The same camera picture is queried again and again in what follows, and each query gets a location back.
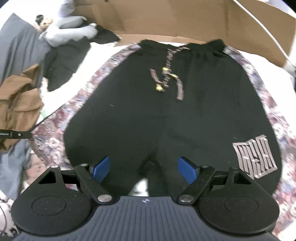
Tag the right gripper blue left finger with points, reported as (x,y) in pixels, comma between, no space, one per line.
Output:
(90,178)

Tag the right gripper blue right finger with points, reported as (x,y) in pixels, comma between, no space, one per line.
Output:
(198,178)

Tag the black shorts with bear print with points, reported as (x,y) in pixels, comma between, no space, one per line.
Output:
(152,103)

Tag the brown hoodie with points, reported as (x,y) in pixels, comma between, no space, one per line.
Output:
(21,103)

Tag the cream bear print blanket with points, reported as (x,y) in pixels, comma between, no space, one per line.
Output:
(64,89)

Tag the black garment pile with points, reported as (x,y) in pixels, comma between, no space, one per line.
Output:
(63,61)

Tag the small plush doll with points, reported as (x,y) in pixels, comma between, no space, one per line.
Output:
(43,22)

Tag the grey neck pillow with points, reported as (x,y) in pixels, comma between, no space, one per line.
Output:
(69,28)

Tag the brown cardboard sheet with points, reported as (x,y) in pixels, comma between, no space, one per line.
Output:
(251,26)

